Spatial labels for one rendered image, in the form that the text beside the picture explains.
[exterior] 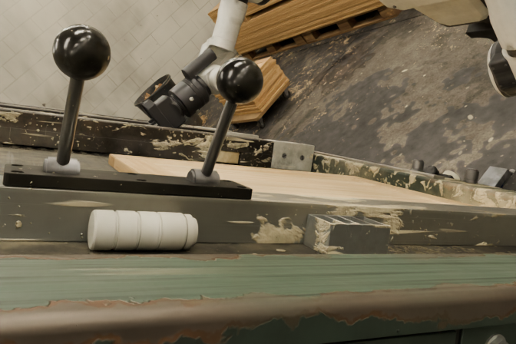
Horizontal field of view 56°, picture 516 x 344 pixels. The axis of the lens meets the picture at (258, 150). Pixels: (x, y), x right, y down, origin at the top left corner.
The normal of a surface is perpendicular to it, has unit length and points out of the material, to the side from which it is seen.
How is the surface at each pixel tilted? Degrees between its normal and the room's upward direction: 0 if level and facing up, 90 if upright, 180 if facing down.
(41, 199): 90
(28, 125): 90
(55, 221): 90
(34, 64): 90
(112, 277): 51
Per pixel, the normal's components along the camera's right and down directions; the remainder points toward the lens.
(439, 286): 0.14, -0.99
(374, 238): 0.45, 0.08
